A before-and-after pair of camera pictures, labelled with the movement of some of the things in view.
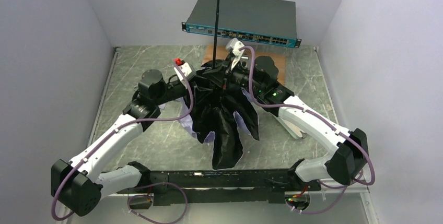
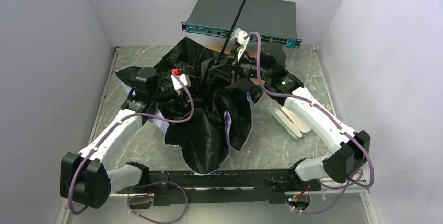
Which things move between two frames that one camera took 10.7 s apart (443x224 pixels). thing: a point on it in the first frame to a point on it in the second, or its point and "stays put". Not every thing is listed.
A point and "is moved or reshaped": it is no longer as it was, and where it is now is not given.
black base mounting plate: (265, 187) stays put
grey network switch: (244, 17) stays put
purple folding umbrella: (212, 102) is moved or reshaped
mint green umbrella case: (291, 128) stays put
